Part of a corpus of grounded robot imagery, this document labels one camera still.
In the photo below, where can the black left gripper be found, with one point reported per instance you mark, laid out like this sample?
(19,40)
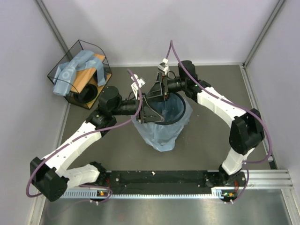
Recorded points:
(147,114)

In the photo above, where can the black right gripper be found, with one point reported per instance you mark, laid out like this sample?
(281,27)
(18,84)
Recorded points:
(160,90)

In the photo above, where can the dark blue trash bin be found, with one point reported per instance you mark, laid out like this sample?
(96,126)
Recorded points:
(164,134)

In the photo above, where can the light blue printed trash bag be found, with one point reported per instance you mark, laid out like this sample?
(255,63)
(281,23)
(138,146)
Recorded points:
(74,75)

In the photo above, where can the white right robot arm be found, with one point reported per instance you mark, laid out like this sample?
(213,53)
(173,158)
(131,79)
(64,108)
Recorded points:
(246,131)

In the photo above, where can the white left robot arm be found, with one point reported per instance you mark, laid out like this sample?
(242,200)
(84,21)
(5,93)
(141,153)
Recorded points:
(51,175)

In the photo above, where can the black bowl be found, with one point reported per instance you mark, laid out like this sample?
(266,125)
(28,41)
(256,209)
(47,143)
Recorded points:
(88,94)

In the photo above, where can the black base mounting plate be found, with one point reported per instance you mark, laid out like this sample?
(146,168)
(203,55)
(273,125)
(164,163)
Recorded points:
(168,182)

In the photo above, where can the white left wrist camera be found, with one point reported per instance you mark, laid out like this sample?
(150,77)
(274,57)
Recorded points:
(137,84)

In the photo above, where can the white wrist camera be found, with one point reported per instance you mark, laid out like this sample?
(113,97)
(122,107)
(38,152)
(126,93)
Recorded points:
(137,84)
(163,67)

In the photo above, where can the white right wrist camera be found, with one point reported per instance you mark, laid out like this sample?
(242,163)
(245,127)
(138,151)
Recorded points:
(163,67)

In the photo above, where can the black wire shelf rack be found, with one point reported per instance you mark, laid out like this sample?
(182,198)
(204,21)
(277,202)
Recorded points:
(71,53)

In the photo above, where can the aluminium frame rail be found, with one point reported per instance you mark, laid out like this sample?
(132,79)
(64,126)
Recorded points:
(265,179)

